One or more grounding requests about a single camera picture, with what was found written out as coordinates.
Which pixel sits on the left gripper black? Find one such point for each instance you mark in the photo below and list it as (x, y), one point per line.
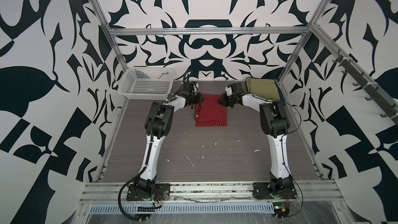
(200, 98)

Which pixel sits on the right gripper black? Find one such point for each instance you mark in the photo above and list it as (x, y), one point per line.
(223, 100)

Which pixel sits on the red polka dot skirt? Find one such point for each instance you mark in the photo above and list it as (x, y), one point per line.
(210, 113)

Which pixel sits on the olive green skirt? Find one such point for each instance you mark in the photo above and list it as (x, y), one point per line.
(264, 88)

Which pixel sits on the blue denim skirt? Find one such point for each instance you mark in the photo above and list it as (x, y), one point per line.
(280, 93)

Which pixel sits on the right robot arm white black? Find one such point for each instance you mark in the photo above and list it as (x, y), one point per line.
(275, 125)

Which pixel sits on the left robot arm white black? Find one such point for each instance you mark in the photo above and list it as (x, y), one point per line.
(158, 126)

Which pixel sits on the white plastic basket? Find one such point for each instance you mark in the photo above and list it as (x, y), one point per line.
(146, 83)

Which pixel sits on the small circuit board right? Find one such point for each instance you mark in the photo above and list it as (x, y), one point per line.
(281, 211)

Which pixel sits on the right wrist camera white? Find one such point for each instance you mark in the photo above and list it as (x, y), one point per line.
(229, 91)

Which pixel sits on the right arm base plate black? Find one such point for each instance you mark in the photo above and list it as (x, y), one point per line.
(271, 190)

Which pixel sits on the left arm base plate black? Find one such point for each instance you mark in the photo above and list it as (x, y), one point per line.
(158, 192)

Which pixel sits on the aluminium frame crossbar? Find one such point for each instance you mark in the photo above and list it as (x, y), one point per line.
(208, 31)

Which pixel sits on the white slotted cable duct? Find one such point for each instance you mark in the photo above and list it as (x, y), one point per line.
(203, 208)

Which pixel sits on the aluminium front rail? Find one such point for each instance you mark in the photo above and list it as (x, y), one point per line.
(210, 191)

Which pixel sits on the grey wall hook rail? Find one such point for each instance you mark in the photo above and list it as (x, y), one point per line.
(364, 81)

